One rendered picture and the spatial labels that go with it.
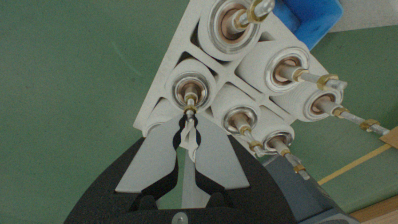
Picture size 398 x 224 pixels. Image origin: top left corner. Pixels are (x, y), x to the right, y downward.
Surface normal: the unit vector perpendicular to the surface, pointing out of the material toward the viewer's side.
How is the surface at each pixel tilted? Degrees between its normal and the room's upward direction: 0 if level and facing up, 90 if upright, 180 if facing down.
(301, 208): 90
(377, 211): 90
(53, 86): 0
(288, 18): 0
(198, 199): 90
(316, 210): 90
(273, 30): 0
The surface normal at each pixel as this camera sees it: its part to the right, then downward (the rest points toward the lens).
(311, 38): -0.84, -0.44
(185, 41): 0.04, 0.48
